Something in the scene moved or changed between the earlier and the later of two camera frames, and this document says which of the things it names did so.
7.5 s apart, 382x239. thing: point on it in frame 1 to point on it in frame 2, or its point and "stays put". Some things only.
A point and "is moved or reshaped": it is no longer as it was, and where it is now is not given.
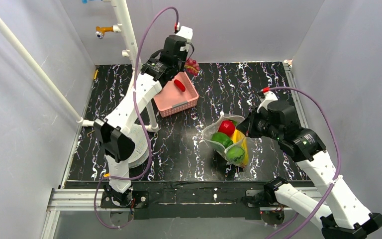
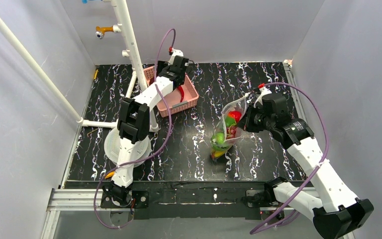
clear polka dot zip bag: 227,140 is moved or reshaped
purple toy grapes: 192,66 to 231,132
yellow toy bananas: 237,136 to 218,153
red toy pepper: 227,127 to 236,114
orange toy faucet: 100,31 stays put
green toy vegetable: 222,138 to 230,121
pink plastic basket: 171,100 stays put
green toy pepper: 236,155 to 218,141
